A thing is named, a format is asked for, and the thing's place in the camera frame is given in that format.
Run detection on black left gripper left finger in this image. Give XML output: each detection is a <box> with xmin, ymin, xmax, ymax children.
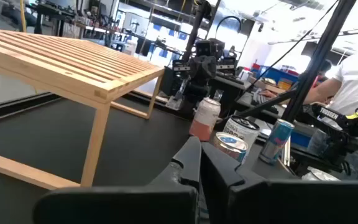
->
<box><xmin>32</xmin><ymin>136</ymin><xmax>203</xmax><ymax>224</ymax></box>

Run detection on wooden slatted shelf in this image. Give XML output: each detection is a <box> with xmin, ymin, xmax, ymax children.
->
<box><xmin>0</xmin><ymin>27</ymin><xmax>167</xmax><ymax>191</ymax></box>

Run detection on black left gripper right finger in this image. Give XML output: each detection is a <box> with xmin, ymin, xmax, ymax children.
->
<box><xmin>201</xmin><ymin>142</ymin><xmax>358</xmax><ymax>224</ymax></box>

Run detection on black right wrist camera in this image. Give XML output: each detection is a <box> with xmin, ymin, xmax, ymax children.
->
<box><xmin>195</xmin><ymin>39</ymin><xmax>226</xmax><ymax>58</ymax></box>

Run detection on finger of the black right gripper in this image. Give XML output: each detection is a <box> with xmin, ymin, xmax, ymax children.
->
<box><xmin>212</xmin><ymin>89</ymin><xmax>225</xmax><ymax>103</ymax></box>
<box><xmin>165</xmin><ymin>77</ymin><xmax>190</xmax><ymax>111</ymax></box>

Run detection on person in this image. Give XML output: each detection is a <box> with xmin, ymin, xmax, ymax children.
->
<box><xmin>259</xmin><ymin>17</ymin><xmax>358</xmax><ymax>180</ymax></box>

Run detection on black frame strut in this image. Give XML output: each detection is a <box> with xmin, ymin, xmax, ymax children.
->
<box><xmin>234</xmin><ymin>0</ymin><xmax>357</xmax><ymax>123</ymax></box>

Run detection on yellow hanging cable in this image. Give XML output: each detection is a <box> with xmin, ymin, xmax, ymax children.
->
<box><xmin>19</xmin><ymin>0</ymin><xmax>27</xmax><ymax>34</ymax></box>

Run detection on pink lemonade can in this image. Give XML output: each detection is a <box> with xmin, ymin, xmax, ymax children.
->
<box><xmin>188</xmin><ymin>96</ymin><xmax>222</xmax><ymax>142</ymax></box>

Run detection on tall white can black lid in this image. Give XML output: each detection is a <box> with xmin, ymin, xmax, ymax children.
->
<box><xmin>222</xmin><ymin>114</ymin><xmax>261</xmax><ymax>164</ymax></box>

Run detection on blue storage bins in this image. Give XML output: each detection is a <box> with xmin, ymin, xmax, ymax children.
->
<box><xmin>259</xmin><ymin>64</ymin><xmax>301</xmax><ymax>85</ymax></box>

